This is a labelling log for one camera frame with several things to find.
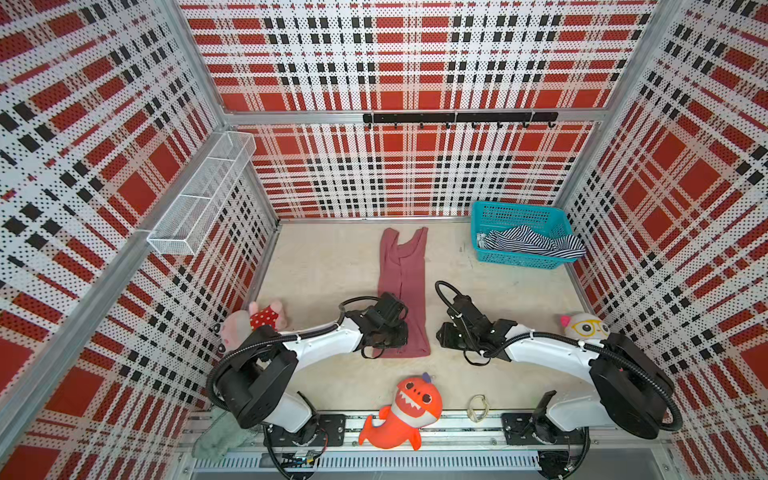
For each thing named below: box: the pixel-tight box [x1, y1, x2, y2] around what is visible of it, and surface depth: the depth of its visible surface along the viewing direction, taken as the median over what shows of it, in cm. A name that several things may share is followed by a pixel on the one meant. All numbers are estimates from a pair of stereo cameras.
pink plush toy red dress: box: [221, 300, 287, 354], surface depth 90 cm
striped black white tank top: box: [476, 225, 587, 257], surface depth 113 cm
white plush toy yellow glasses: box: [560, 313, 610, 341], surface depth 86 cm
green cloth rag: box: [192, 410, 259, 461], surface depth 72 cm
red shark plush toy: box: [359, 372, 444, 451], surface depth 72 cm
